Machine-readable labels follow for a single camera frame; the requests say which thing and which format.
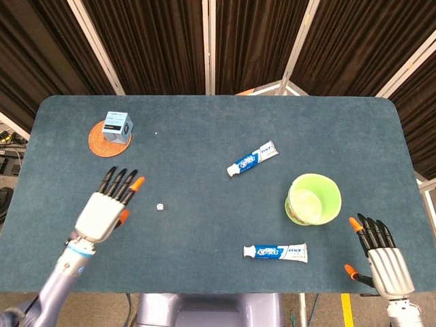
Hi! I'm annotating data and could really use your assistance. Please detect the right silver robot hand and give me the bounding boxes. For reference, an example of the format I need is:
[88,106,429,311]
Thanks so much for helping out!
[344,213,416,300]

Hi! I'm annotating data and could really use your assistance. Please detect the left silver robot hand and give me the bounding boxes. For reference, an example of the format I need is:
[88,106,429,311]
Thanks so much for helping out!
[74,166,146,244]

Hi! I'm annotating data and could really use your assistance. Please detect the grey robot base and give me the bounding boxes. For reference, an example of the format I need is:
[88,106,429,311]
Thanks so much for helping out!
[135,292,283,327]

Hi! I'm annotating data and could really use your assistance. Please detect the yellow floor tape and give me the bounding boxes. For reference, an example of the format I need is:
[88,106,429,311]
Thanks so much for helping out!
[341,293,354,327]

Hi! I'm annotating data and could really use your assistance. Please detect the orange woven coaster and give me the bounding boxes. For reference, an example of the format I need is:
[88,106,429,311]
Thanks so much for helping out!
[88,120,133,158]

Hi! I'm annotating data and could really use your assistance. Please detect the light blue cardboard box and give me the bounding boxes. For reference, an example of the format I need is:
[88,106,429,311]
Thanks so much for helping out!
[102,111,134,144]

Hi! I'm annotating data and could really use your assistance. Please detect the white metal table leg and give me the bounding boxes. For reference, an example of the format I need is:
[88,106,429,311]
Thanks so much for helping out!
[298,292,308,327]

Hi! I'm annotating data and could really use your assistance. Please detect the green plastic bowl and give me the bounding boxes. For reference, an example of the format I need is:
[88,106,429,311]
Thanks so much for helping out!
[284,173,343,226]

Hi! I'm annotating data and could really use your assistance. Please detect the blue white toothpaste tube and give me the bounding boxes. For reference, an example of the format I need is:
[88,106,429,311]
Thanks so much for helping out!
[226,140,280,177]
[243,243,309,264]

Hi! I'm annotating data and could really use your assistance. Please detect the blue felt table mat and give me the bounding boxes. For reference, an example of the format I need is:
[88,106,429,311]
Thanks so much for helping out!
[0,94,429,294]

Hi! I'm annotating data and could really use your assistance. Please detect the dark folding screen panels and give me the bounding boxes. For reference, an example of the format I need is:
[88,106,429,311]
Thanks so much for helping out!
[0,0,436,181]

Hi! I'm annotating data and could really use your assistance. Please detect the blue cable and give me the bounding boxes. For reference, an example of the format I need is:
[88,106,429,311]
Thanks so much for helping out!
[123,293,134,327]

